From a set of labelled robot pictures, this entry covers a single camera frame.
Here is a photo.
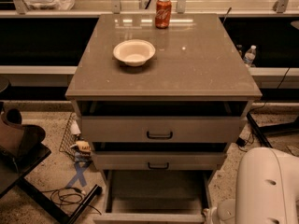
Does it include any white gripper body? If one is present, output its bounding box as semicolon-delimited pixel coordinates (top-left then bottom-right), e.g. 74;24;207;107
203;207;220;224

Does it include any grey bottom drawer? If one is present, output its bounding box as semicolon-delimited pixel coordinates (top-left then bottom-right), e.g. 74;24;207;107
94;170;210;224

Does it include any grey drawer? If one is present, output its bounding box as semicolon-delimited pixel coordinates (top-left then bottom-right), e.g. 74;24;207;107
80;116;247;143
94;170;210;224
92;151;226;170

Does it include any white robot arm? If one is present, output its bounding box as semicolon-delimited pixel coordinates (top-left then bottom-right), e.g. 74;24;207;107
204;147;299;224

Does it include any grey middle drawer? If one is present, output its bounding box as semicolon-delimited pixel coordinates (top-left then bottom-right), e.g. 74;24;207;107
92;151;226;170

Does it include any grey drawer cabinet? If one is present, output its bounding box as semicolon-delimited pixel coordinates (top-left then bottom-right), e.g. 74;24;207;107
64;13;263;185

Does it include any grey top drawer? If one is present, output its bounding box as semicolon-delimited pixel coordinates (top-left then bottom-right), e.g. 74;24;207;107
80;116;247;143

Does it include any black stand leg right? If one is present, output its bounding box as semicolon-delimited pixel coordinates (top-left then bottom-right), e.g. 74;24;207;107
247;113;299;148

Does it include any black stand leg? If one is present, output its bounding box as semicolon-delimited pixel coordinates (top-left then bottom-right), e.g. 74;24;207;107
247;113;299;148
18;178;102;224

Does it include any blue tape cross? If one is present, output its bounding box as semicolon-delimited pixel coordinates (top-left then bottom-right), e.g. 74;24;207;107
66;161;91;188

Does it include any clear water bottle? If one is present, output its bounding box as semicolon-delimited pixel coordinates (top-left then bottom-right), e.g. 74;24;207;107
243;45;256;67

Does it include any black stand leg left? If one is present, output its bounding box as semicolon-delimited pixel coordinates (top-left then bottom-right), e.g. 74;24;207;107
18;178;102;224

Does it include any white paper bowl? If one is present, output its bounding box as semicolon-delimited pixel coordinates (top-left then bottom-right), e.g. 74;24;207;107
113;39;156;67

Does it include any brown chair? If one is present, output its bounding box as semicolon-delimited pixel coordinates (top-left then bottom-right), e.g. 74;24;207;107
0;109;51;198

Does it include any orange soda can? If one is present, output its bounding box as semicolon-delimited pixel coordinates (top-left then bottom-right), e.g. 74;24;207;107
155;0;172;29

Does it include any black cable right floor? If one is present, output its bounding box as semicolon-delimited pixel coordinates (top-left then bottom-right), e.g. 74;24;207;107
235;132;263;154

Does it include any black floor cable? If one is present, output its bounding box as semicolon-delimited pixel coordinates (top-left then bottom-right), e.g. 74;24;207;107
40;187;104;217

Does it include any wire mesh basket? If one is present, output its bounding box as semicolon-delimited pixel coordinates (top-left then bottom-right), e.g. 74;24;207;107
59;113;80;161

